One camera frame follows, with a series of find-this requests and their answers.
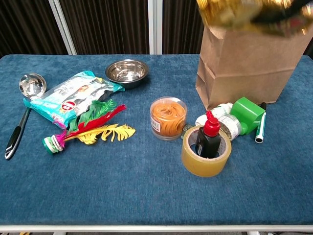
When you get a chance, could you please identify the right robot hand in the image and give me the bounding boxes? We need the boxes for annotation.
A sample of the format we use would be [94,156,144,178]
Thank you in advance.
[251,0,313,25]

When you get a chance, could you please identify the gold biscuit package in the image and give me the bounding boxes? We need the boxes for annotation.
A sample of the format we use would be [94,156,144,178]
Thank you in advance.
[197,0,313,37]

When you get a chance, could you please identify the small round labelled jar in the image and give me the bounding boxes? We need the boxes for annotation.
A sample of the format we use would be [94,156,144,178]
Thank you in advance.
[219,114,243,141]

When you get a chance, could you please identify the brown paper bag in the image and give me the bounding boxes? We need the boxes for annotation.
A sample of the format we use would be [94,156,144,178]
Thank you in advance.
[195,22,313,111]

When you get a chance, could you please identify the teal snack packet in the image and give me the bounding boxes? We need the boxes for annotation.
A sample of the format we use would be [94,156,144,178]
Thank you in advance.
[23,70,126,130]

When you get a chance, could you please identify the green plastic block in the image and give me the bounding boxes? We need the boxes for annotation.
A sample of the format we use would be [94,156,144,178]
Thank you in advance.
[229,96,267,136]

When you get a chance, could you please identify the green white marker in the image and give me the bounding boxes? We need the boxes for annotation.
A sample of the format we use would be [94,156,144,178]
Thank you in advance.
[254,102,268,144]

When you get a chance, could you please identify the white tube green print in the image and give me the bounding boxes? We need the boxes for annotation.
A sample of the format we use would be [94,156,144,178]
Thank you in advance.
[195,102,234,127]

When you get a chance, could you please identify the black ink bottle red cap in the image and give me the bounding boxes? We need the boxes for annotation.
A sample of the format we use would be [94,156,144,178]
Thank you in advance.
[195,110,222,159]

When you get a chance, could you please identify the clear tub rubber bands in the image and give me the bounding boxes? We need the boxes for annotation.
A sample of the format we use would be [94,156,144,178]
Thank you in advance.
[150,96,188,141]

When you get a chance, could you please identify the steel bowl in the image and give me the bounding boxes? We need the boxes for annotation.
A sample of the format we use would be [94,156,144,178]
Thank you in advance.
[105,59,150,89]

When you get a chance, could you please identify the brown packing tape roll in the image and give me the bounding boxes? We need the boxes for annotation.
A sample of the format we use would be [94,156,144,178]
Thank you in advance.
[180,125,232,178]

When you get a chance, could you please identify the colourful feather shuttlecock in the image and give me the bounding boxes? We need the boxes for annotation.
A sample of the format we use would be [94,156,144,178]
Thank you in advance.
[42,99,136,155]

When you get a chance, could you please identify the white partition frame post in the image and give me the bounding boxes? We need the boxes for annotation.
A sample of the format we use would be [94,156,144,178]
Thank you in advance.
[48,0,78,55]
[147,0,163,55]

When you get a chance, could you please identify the steel ladle black handle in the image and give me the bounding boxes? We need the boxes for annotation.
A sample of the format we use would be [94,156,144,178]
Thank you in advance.
[4,72,47,161]

